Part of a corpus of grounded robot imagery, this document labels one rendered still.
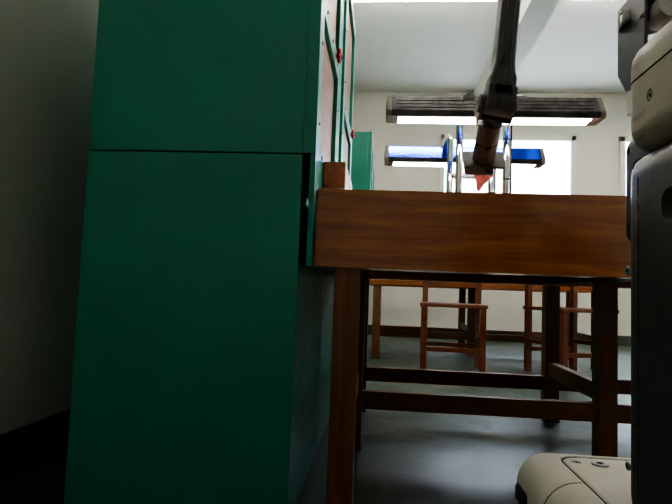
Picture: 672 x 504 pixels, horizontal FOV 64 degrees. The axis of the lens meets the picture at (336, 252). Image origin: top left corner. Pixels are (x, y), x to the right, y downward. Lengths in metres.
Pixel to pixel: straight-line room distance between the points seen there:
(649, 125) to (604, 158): 6.61
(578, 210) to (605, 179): 5.86
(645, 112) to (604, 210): 0.73
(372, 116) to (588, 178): 2.69
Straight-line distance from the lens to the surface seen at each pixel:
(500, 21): 1.45
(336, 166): 1.42
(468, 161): 1.42
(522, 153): 2.26
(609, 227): 1.37
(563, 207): 1.34
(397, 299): 6.58
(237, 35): 1.40
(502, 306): 6.73
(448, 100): 1.68
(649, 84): 0.66
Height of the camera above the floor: 0.53
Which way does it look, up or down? 4 degrees up
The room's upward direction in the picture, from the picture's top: 2 degrees clockwise
